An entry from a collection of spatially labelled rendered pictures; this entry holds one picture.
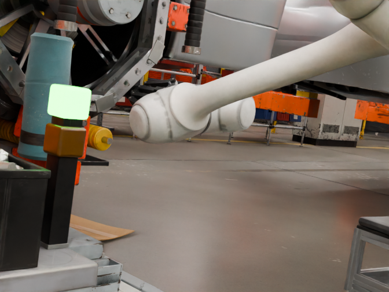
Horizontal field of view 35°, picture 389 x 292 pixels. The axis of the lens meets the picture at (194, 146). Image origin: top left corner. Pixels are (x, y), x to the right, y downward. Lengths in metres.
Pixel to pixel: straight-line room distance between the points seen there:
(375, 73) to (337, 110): 5.93
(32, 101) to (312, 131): 8.16
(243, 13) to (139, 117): 0.86
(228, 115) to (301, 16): 2.62
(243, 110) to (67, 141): 0.63
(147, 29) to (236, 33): 0.42
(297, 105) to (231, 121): 4.11
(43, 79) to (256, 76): 0.43
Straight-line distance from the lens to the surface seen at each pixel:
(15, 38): 1.64
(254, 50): 2.08
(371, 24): 0.91
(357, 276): 2.09
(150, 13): 1.68
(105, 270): 1.71
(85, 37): 1.64
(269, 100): 5.64
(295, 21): 3.95
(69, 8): 1.22
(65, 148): 0.80
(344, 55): 1.18
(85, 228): 2.69
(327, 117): 9.42
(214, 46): 1.94
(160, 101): 1.26
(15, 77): 1.42
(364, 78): 3.72
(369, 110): 7.29
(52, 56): 1.32
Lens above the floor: 0.69
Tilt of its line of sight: 6 degrees down
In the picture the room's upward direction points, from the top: 8 degrees clockwise
